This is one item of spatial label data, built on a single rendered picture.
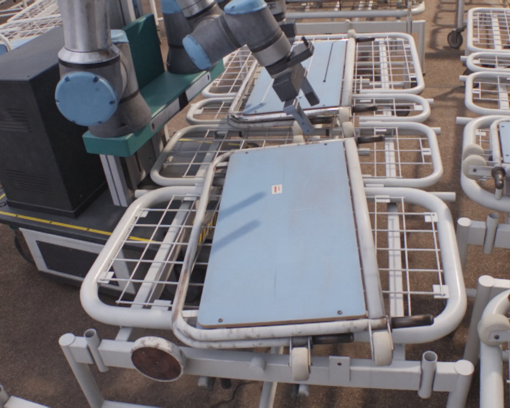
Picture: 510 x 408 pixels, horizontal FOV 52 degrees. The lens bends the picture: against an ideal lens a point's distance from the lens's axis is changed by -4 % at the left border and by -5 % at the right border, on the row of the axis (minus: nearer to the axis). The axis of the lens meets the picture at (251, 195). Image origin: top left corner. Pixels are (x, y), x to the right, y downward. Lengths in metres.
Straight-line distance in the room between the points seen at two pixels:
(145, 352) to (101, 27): 0.73
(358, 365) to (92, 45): 0.92
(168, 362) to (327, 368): 0.32
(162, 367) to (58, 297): 1.06
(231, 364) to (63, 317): 1.03
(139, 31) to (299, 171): 0.73
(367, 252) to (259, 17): 0.58
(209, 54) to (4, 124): 0.87
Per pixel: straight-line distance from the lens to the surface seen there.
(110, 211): 1.93
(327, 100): 1.86
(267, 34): 1.29
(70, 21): 1.32
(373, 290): 1.10
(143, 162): 2.06
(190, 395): 1.69
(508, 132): 1.73
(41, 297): 2.20
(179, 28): 1.89
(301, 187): 1.42
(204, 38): 1.30
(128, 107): 1.55
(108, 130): 1.55
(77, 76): 1.31
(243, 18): 1.28
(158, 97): 1.75
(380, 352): 0.99
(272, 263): 1.19
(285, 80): 1.31
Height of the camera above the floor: 1.33
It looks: 33 degrees down
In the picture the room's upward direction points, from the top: 8 degrees counter-clockwise
